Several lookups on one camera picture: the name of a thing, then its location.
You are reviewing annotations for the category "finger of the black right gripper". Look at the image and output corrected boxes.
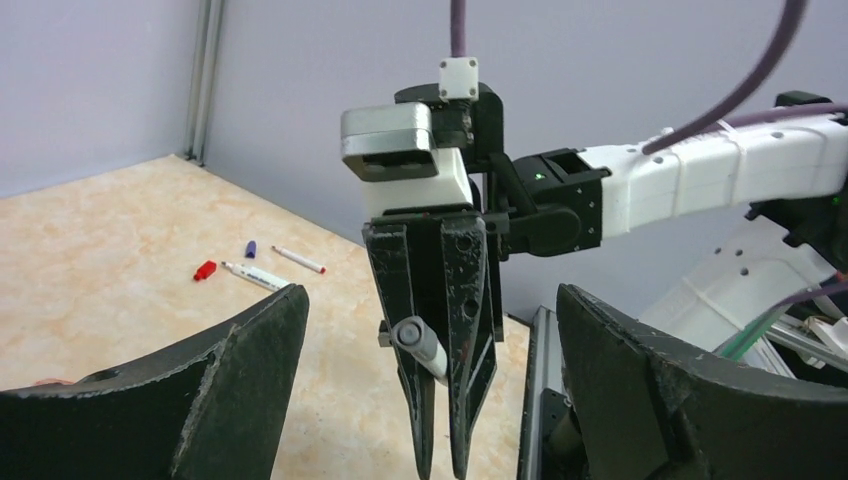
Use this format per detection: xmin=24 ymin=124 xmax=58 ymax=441
xmin=441 ymin=215 xmax=495 ymax=479

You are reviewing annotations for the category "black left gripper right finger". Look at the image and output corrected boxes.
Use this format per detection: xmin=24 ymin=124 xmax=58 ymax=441
xmin=557 ymin=285 xmax=847 ymax=479

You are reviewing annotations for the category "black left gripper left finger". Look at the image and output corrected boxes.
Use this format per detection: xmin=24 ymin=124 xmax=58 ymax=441
xmin=1 ymin=285 xmax=309 ymax=479

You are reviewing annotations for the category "thin white red-tip pen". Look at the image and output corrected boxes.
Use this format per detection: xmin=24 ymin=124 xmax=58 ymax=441
xmin=271 ymin=245 xmax=327 ymax=275

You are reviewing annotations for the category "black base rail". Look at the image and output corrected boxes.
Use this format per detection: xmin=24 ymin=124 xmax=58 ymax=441
xmin=517 ymin=306 xmax=588 ymax=480

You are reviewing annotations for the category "white marker purple cap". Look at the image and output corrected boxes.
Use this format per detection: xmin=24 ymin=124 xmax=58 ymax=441
xmin=219 ymin=261 xmax=289 ymax=292

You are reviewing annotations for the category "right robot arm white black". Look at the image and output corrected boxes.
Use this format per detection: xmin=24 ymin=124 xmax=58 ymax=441
xmin=342 ymin=84 xmax=847 ymax=479

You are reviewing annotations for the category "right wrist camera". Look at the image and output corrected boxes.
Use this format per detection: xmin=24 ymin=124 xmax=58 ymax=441
xmin=340 ymin=102 xmax=473 ymax=218

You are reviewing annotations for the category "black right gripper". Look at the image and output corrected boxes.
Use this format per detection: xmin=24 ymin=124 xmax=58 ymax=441
xmin=362 ymin=83 xmax=511 ymax=479

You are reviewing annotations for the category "white marker black cap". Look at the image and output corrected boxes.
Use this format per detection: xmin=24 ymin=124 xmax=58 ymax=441
xmin=391 ymin=316 xmax=448 ymax=386

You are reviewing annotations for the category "red cap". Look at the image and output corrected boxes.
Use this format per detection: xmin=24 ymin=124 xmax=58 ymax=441
xmin=193 ymin=260 xmax=218 ymax=282

